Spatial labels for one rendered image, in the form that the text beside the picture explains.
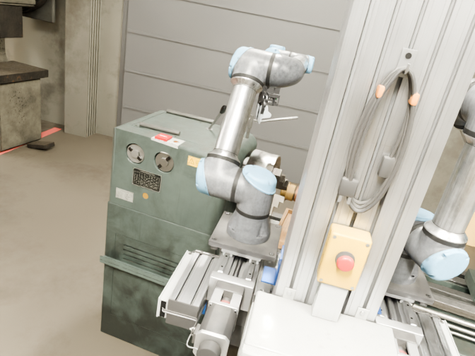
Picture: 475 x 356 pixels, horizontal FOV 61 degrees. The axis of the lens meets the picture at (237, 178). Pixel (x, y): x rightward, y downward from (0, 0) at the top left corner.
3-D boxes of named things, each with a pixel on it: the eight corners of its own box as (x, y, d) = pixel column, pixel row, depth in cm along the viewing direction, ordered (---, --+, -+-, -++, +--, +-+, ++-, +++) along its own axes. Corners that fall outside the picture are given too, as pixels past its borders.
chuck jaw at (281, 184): (264, 185, 197) (264, 171, 187) (267, 177, 199) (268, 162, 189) (285, 191, 194) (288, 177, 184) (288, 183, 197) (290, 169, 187)
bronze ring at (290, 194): (281, 184, 193) (300, 189, 191) (285, 177, 201) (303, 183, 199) (277, 201, 196) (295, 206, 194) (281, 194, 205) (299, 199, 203)
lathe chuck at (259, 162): (238, 218, 190) (254, 154, 183) (254, 203, 220) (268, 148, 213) (256, 224, 188) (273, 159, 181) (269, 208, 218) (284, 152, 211)
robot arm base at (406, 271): (420, 289, 126) (432, 263, 122) (372, 277, 128) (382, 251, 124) (411, 263, 140) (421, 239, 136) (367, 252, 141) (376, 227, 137)
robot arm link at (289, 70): (307, 61, 131) (317, 51, 176) (274, 54, 133) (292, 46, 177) (298, 96, 136) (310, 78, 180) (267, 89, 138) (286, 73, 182)
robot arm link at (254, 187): (267, 220, 129) (276, 181, 124) (227, 208, 131) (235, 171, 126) (273, 205, 140) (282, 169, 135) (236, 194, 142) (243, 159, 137)
